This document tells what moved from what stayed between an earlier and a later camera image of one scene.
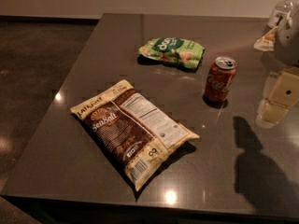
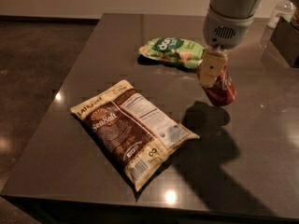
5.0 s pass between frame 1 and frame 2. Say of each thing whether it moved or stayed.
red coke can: moved
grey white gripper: moved
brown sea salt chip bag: stayed
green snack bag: stayed
